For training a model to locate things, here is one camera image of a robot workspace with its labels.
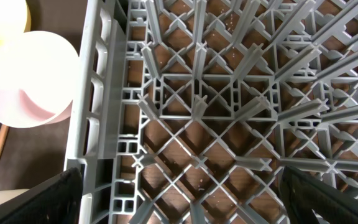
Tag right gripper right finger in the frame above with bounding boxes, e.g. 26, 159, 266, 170
279, 166, 358, 223

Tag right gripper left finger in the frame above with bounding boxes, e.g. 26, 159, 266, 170
0, 168, 83, 224

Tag grey dishwasher rack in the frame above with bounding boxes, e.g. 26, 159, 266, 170
65, 0, 358, 223

